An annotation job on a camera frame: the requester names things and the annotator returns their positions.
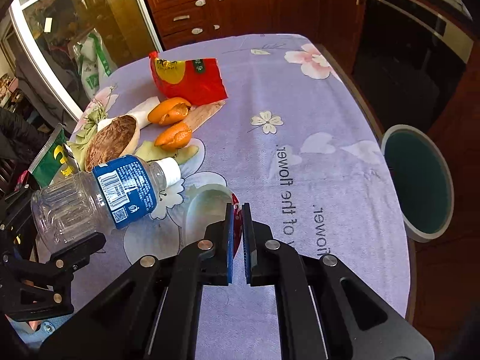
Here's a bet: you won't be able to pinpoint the orange peel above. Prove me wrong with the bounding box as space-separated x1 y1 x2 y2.
147 97 192 126
154 121 193 149

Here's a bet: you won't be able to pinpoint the green vegetable leaves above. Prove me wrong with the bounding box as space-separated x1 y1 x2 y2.
67 103 113 166

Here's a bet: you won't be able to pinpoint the brown wooden panel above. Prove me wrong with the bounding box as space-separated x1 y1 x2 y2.
407 41 480 346

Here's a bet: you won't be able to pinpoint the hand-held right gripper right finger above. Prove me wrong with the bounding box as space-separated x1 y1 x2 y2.
242 202 436 360

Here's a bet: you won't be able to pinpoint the white trash bin teal liner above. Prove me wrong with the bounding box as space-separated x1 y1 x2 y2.
379 124 455 243

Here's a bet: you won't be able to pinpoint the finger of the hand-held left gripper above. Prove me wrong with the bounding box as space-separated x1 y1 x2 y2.
0 185 31 233
0 232 107 321

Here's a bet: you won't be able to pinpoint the green snack packet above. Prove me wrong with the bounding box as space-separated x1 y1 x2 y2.
29 124 81 189

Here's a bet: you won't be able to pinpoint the clear plastic bottle blue label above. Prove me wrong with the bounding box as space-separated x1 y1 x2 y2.
31 154 181 256

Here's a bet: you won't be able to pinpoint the green and white bag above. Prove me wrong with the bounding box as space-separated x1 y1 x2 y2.
73 32 113 98

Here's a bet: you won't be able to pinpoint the brown wooden kitchen cabinet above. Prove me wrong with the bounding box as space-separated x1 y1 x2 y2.
144 0 370 51

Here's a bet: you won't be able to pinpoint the white paper tissue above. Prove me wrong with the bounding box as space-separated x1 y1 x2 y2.
127 97 161 130

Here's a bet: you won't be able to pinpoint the red snack bag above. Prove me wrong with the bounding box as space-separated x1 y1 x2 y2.
149 50 229 106

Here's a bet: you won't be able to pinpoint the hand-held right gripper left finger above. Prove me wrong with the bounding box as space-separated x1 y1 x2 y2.
37 202 235 360

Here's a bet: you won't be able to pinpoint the white framed glass door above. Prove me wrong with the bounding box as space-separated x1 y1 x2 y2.
9 0 164 121

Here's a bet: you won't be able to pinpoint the dark cloth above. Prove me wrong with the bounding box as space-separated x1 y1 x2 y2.
0 107 49 196

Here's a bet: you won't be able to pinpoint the purple floral tablecloth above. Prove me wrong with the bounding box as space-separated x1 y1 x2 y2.
15 34 410 360

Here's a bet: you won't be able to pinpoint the brown coconut shell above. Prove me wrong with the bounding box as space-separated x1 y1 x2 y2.
84 114 141 172

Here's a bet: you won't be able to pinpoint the beige flat wrapper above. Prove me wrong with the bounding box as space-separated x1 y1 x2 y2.
182 101 226 134

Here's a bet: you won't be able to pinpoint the pale green fruit peel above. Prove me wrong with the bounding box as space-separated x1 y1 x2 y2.
135 140 161 164
174 144 199 166

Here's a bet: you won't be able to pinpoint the black built-in oven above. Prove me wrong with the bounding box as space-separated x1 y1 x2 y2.
352 0 475 128

